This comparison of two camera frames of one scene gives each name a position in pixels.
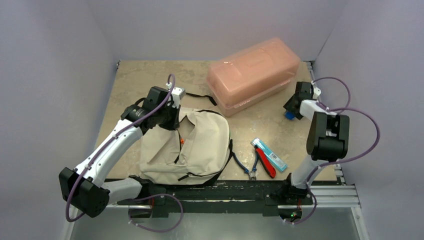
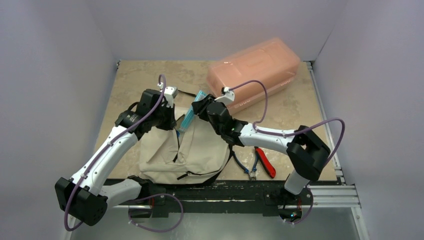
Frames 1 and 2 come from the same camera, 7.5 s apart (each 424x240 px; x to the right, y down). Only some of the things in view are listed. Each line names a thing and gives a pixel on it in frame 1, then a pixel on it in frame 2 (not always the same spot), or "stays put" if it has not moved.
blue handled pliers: [252, 174] stays put
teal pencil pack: [278, 163] → [191, 113]
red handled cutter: [265, 162] stays put
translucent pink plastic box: [252, 76] stays put
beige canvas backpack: [196, 153] stays put
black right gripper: [292, 106] → [201, 107]
